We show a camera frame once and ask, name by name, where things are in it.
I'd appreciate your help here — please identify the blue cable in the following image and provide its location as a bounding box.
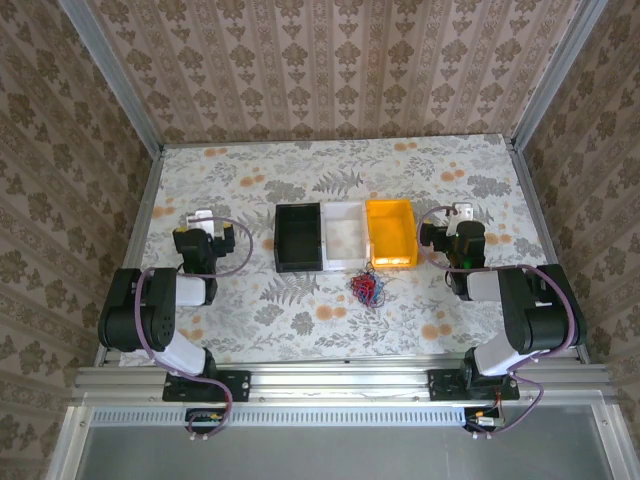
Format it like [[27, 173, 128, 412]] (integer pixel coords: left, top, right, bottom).
[[348, 272, 389, 308]]

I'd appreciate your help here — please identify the red cable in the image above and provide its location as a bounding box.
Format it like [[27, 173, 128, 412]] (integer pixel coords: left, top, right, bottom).
[[347, 272, 387, 307], [347, 273, 386, 308]]

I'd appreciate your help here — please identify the yellow plastic bin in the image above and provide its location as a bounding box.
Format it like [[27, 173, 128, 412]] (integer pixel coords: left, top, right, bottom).
[[364, 198, 421, 270]]

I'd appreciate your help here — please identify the black plastic bin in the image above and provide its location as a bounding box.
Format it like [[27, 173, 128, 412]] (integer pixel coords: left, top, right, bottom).
[[273, 202, 325, 274]]

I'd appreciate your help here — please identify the white plastic bin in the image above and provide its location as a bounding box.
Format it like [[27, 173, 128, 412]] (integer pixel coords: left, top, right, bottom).
[[319, 200, 374, 273]]

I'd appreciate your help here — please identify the floral tablecloth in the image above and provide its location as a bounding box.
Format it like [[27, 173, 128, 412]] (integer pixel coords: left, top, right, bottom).
[[106, 133, 572, 365]]

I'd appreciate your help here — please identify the black connector board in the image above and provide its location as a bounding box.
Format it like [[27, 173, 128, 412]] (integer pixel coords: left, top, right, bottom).
[[184, 407, 227, 434], [462, 407, 504, 434]]

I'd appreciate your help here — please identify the grey metal panel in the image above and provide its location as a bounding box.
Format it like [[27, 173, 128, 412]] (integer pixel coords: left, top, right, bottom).
[[47, 404, 640, 480]]

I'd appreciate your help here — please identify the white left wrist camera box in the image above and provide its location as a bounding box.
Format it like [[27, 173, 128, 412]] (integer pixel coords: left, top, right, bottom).
[[185, 209, 217, 234]]

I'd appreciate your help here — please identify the aluminium table side rail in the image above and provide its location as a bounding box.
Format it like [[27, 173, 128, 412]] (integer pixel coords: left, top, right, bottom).
[[92, 144, 166, 369], [506, 139, 592, 365]]

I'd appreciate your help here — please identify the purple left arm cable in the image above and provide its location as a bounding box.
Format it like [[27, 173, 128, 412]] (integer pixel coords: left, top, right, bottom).
[[133, 218, 255, 444]]

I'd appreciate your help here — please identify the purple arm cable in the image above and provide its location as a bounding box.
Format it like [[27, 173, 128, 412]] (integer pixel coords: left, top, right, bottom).
[[417, 205, 577, 442], [133, 218, 255, 444]]

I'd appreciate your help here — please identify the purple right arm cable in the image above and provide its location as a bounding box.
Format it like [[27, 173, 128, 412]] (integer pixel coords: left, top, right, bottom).
[[417, 205, 577, 442]]

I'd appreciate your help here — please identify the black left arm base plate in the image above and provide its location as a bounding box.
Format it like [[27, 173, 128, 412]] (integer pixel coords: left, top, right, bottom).
[[163, 368, 252, 403]]

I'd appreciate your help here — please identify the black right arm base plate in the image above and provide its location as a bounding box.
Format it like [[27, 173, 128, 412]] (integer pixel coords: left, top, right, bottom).
[[428, 368, 521, 402]]

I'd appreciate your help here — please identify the aluminium mounting rail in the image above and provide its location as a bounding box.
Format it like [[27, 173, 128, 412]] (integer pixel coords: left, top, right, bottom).
[[69, 362, 619, 407]]

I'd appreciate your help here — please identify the aluminium frame post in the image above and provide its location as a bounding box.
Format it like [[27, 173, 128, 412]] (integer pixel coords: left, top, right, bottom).
[[56, 0, 166, 154], [508, 0, 599, 151]]

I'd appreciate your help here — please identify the slotted grey cable duct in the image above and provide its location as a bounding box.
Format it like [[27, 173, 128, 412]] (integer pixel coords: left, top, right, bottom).
[[89, 406, 614, 427]]

